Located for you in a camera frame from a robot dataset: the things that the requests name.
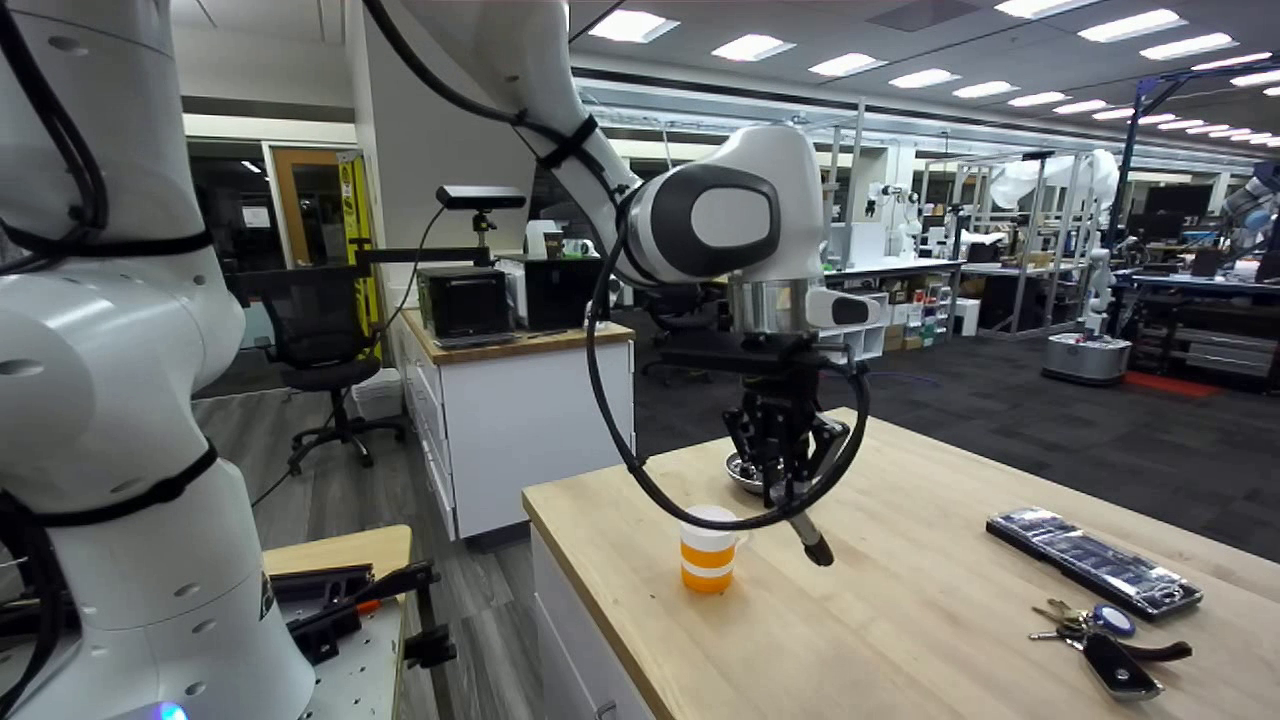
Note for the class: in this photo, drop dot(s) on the orange white cup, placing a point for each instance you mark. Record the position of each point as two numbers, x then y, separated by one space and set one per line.
704 549

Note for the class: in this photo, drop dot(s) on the side workbench with tools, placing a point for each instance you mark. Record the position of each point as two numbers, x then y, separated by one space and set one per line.
368 668

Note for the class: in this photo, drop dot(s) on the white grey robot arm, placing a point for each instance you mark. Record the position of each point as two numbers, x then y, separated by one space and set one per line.
114 313

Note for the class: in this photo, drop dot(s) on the metal bowl with parts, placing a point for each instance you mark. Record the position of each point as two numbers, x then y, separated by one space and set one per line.
746 474

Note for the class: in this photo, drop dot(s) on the black orange clamp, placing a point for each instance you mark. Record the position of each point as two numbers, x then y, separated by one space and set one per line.
342 597

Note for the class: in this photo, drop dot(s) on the black camera on stand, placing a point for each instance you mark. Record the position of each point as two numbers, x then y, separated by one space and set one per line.
454 197

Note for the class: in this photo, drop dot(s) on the bunch of keys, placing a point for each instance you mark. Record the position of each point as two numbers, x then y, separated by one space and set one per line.
1126 668

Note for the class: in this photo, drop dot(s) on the white cabinet with wood top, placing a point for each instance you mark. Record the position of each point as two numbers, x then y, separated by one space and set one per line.
501 416

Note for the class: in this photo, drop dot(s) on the grey pen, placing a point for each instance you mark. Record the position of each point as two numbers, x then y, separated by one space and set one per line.
812 540

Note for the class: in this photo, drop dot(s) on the black office chair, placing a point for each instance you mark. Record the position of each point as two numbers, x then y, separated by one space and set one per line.
316 346

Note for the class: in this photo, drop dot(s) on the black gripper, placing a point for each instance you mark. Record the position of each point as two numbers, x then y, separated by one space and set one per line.
777 424

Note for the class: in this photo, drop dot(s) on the black remote control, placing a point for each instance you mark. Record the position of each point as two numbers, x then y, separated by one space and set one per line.
1126 578

